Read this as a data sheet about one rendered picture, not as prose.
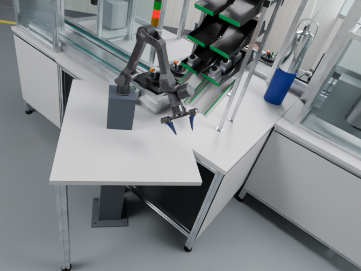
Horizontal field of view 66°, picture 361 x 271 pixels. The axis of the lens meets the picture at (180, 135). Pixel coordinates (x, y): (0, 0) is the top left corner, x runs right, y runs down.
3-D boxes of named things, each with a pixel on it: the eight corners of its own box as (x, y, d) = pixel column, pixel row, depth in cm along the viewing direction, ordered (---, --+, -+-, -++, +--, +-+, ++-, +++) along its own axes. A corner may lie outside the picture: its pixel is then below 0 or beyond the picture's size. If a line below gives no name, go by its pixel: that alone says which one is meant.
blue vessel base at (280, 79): (278, 107, 220) (293, 76, 204) (260, 98, 226) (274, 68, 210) (284, 101, 231) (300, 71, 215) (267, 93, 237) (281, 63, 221)
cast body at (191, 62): (190, 70, 158) (189, 60, 153) (186, 66, 161) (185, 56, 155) (202, 63, 161) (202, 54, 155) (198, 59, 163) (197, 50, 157)
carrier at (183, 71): (181, 85, 194) (186, 69, 187) (156, 70, 203) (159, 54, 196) (200, 77, 211) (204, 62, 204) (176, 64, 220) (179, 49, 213)
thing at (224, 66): (224, 74, 155) (224, 64, 150) (218, 70, 157) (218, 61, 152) (234, 66, 158) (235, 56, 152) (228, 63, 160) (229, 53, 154)
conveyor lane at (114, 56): (156, 107, 182) (158, 94, 176) (74, 55, 213) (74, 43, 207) (181, 95, 202) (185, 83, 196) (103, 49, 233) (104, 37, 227)
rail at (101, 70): (155, 114, 175) (158, 99, 169) (67, 57, 209) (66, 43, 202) (160, 111, 179) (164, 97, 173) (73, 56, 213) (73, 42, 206)
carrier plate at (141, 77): (158, 95, 176) (158, 92, 175) (131, 79, 185) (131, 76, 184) (180, 85, 193) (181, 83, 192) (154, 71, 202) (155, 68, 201)
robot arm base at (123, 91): (116, 94, 146) (117, 84, 142) (116, 88, 151) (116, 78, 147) (129, 95, 148) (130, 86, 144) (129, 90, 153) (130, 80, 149)
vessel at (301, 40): (293, 76, 205) (319, 23, 182) (275, 68, 210) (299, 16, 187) (298, 71, 215) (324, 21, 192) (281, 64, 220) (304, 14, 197)
